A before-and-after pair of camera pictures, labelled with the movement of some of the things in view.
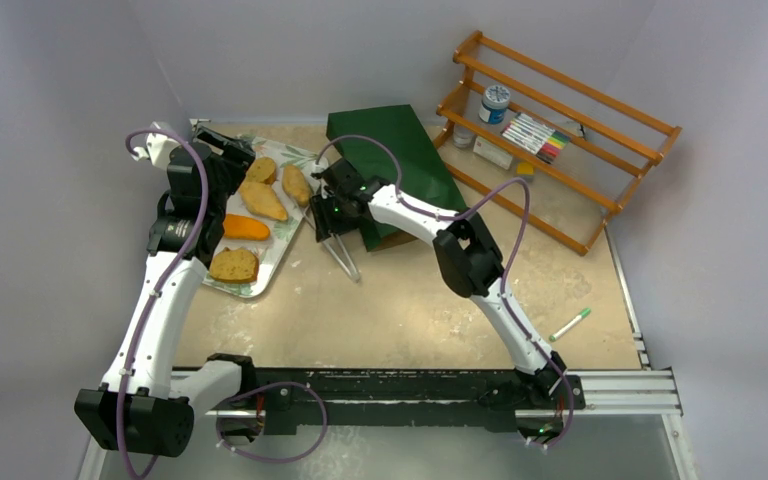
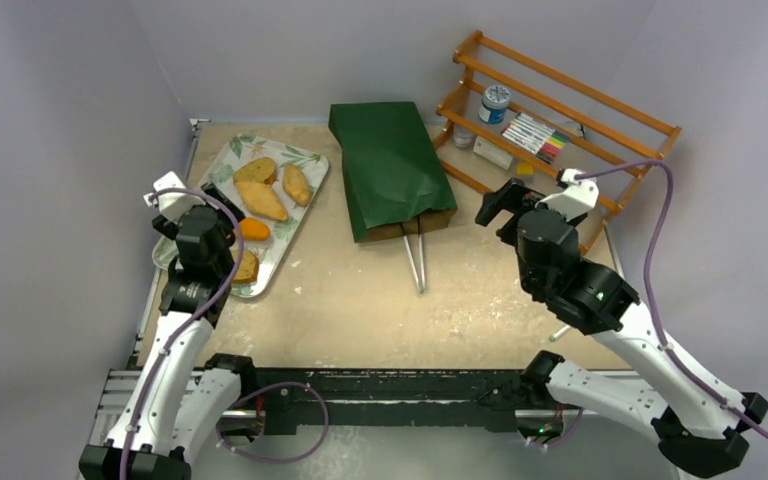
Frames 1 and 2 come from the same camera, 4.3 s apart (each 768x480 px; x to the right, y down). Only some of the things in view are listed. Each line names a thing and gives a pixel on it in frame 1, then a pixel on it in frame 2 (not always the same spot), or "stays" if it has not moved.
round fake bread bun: [263, 169] stays
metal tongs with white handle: [354, 273] to [420, 280]
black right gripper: [325, 225] to [513, 201]
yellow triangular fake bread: [260, 199] stays
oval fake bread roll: [296, 185] stays
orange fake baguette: [243, 227] stays
